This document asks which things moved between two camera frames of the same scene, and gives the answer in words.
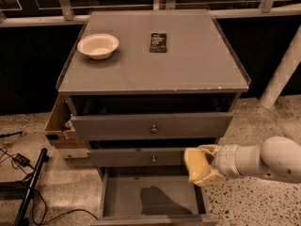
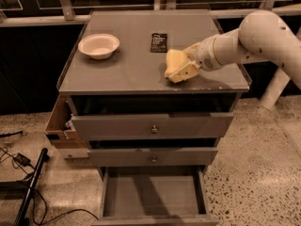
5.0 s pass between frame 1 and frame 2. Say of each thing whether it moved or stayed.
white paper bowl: stayed
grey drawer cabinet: stayed
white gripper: moved
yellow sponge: moved
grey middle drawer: stayed
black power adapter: stayed
